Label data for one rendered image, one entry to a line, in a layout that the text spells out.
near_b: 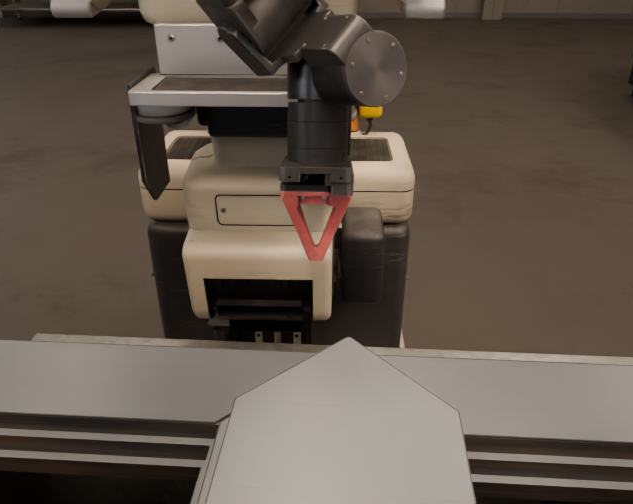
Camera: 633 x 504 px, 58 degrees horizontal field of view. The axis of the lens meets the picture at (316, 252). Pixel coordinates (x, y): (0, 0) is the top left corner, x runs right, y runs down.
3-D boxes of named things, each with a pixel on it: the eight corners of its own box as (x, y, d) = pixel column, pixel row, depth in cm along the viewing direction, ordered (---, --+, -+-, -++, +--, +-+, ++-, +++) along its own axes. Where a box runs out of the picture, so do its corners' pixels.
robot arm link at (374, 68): (273, -46, 49) (211, 30, 49) (340, -78, 39) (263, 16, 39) (357, 56, 56) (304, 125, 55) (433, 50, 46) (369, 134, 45)
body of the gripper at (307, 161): (349, 172, 60) (351, 99, 58) (352, 189, 50) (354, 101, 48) (287, 171, 60) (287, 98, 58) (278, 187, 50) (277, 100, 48)
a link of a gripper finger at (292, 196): (348, 248, 62) (351, 160, 59) (350, 268, 55) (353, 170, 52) (286, 246, 62) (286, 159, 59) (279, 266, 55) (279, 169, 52)
